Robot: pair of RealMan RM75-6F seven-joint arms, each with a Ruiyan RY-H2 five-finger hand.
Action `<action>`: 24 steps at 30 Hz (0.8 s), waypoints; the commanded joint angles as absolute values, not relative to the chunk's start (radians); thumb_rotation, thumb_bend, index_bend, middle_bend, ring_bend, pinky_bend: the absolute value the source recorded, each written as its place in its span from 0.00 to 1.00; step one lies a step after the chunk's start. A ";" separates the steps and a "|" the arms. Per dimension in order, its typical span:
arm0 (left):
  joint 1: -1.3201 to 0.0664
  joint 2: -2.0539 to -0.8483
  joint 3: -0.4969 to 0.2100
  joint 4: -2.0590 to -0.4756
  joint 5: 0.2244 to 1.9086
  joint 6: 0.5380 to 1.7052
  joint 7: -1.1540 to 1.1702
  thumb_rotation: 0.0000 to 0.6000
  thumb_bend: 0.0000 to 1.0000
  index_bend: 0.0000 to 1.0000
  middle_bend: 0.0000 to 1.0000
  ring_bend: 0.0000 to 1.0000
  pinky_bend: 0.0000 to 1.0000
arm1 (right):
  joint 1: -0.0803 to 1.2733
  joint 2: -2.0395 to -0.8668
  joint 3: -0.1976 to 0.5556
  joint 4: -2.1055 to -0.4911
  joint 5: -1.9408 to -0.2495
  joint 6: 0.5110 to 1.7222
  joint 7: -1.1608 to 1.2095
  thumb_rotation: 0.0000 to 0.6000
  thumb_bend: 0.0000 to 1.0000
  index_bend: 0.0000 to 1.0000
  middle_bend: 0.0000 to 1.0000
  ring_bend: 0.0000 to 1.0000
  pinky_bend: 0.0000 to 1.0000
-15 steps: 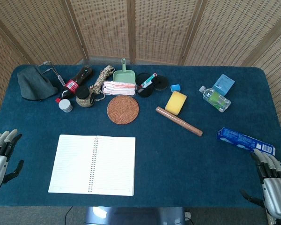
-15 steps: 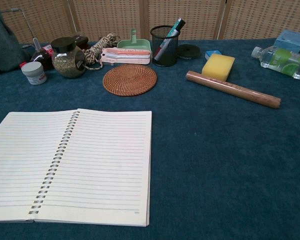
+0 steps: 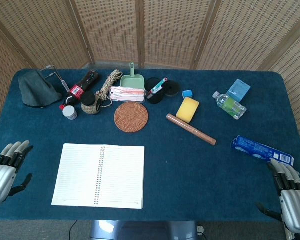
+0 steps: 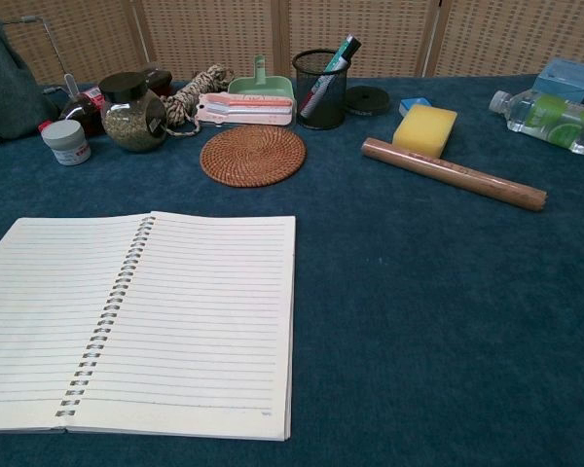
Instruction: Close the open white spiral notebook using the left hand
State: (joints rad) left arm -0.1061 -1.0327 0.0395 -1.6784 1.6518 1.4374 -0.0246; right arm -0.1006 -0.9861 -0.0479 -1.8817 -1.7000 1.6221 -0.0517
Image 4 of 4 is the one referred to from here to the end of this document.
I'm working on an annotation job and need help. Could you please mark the round woven rattan coaster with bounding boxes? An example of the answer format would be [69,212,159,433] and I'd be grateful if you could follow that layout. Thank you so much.
[200,126,308,189]

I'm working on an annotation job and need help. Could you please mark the metal wire stand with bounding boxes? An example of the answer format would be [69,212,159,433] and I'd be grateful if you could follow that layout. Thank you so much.
[2,15,79,98]

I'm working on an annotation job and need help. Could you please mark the clear water bottle green label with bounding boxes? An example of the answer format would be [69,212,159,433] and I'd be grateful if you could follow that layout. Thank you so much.
[489,90,584,156]

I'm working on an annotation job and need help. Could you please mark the dark grey-green felt cloth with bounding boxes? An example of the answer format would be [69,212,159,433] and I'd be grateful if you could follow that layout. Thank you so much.
[0,13,59,142]

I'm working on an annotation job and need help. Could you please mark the brown wooden rolling pin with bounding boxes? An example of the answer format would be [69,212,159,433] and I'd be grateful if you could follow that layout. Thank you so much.
[360,136,549,213]

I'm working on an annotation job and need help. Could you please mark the black round lid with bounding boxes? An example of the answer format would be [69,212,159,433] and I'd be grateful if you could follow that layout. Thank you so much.
[344,85,391,118]

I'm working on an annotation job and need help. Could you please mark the beige braided rope bundle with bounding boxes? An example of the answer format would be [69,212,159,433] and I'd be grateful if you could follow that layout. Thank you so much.
[160,63,235,137]

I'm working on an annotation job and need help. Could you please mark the woven rattan folding screen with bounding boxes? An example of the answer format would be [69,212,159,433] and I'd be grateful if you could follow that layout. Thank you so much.
[0,0,584,87]

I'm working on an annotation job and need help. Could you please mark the spiral lined notebook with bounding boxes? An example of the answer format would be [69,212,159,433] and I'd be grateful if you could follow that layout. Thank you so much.
[0,210,297,443]

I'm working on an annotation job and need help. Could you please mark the pink toothbrush pack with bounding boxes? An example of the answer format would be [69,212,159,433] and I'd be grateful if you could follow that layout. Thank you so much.
[194,91,296,128]

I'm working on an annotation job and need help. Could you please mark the light blue cardboard box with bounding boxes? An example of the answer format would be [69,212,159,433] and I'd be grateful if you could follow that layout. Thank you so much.
[531,57,584,103]

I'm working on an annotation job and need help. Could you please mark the small blue cube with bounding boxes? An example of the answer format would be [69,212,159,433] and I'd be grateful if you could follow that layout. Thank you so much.
[399,97,434,118]

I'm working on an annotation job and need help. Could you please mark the blue carpet table cover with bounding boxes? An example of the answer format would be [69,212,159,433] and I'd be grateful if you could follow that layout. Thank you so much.
[0,72,584,467]

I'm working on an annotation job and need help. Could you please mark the glass jar with black lid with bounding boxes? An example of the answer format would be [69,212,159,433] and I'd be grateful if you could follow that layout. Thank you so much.
[98,72,169,154]

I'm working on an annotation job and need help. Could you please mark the dark cola bottle red label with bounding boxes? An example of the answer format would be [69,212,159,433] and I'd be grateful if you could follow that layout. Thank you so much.
[37,67,174,140]

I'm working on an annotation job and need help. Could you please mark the yellow sponge block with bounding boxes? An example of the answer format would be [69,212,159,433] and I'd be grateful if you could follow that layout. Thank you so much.
[391,103,458,160]

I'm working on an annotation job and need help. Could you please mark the light green plastic dustpan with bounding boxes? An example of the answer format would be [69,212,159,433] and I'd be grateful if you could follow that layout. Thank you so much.
[227,54,296,98]

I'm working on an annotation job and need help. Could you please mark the small white jar grey lid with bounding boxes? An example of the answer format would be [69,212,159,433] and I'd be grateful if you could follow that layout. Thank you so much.
[40,120,92,167]

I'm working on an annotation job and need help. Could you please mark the black round discs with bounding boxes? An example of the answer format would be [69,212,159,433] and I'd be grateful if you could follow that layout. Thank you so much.
[291,49,352,130]

